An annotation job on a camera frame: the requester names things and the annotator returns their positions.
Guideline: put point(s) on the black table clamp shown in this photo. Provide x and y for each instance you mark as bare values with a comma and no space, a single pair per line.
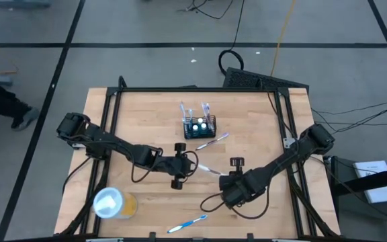
250,236
152,235

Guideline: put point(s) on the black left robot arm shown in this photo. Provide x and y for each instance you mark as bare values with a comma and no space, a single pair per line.
113,142

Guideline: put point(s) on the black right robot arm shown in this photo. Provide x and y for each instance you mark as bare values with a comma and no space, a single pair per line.
287,158

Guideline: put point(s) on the teal toothpaste tube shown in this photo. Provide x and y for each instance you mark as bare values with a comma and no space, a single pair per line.
203,126

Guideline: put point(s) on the silver metal bracket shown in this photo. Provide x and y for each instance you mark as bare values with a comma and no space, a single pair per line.
104,240
286,240

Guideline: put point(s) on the teal mouthwash bottle white cap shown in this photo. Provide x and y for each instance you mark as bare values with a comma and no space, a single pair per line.
200,120
195,127

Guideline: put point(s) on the dark grey side table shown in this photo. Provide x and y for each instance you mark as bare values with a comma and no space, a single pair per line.
348,208

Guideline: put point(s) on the clear plastic cup with lid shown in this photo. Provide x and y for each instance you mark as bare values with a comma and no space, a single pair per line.
113,203

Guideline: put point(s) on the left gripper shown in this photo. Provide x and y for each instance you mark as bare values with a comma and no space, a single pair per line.
176,165

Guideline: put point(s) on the black metal table frame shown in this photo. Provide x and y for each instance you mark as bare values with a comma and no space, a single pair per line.
197,89

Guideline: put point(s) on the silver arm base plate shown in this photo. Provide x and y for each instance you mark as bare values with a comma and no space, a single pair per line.
76,146
287,142

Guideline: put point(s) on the black metal beam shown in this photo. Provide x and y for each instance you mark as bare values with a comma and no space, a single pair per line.
365,181

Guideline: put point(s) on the grey-blue table foot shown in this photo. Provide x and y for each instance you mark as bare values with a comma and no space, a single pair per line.
4,80
22,3

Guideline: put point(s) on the white booklet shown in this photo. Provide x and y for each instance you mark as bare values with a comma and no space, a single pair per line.
385,195

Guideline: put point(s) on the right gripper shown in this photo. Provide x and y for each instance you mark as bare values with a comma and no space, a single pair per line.
240,188

